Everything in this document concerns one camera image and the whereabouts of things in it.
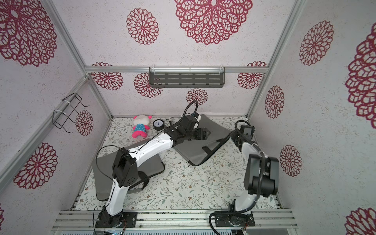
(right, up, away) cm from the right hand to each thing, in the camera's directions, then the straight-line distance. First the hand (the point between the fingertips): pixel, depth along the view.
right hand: (232, 130), depth 96 cm
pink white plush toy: (-64, +6, +13) cm, 66 cm away
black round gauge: (-52, +5, +17) cm, 55 cm away
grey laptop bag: (-24, -13, -3) cm, 28 cm away
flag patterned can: (-44, +7, +17) cm, 48 cm away
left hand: (-19, -1, -10) cm, 22 cm away
